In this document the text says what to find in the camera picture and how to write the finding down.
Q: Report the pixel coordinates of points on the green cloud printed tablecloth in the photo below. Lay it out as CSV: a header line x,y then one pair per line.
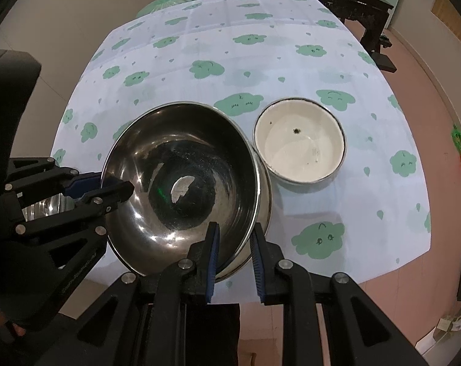
x,y
272,53

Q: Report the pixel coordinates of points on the cream enamel bowl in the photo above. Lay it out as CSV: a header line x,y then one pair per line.
x,y
299,148

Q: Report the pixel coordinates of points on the green plastic stool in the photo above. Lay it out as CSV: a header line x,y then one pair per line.
x,y
165,2

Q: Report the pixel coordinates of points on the black low stand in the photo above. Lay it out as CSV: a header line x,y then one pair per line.
x,y
385,61

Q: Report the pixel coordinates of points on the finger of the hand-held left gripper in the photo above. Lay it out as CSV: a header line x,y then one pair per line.
x,y
81,183
112,196

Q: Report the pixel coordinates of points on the medium steel bowl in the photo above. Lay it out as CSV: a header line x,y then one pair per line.
x,y
184,167

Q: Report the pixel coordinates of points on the dark wooden sideboard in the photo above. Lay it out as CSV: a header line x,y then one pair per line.
x,y
352,3

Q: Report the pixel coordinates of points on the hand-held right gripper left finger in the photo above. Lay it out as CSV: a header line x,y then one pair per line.
x,y
213,259

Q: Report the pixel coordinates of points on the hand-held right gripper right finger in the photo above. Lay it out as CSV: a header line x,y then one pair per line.
x,y
257,267

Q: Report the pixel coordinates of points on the person's left hand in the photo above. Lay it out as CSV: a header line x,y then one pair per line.
x,y
15,329

